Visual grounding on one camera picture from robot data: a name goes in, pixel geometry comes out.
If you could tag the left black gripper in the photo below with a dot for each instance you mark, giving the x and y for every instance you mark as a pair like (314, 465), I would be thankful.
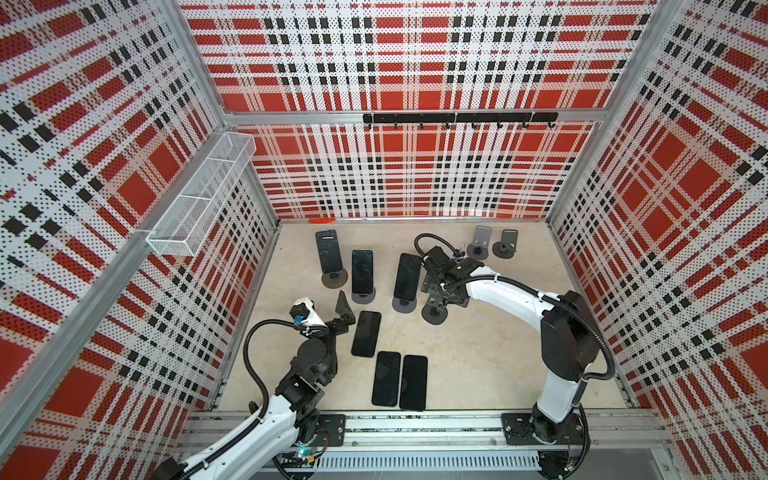
(346, 316)

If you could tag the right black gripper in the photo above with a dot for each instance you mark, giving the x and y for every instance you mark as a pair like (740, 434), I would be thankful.
(428, 283)

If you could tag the grey phone stand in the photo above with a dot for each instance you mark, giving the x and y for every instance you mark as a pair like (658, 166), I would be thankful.
(506, 247)
(363, 299)
(404, 306)
(435, 311)
(335, 279)

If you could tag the black phone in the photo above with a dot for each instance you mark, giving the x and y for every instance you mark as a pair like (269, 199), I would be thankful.
(414, 380)
(366, 335)
(362, 272)
(407, 277)
(329, 251)
(386, 387)

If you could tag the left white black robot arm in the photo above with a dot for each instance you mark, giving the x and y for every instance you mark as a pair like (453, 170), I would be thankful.
(286, 417)

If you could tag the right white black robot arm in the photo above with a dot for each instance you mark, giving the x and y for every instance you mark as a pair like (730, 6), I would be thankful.
(573, 349)

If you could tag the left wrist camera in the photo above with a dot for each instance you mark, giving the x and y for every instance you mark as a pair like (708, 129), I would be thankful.
(305, 316)

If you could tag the red marker at wall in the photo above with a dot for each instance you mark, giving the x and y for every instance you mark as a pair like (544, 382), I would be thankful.
(321, 221)

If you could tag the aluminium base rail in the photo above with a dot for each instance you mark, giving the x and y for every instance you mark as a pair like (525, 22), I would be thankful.
(618, 443)

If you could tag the black hook rail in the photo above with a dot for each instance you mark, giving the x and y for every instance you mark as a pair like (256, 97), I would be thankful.
(523, 118)

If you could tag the white wire mesh basket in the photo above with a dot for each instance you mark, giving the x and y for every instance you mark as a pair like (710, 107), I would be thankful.
(216, 171)

